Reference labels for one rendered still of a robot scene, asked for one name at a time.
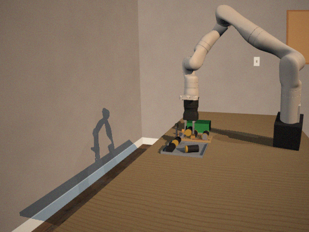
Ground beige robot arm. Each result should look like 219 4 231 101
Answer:
182 5 306 124

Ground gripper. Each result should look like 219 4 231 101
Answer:
179 88 199 134

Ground green open-top box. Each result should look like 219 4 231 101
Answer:
187 120 211 133

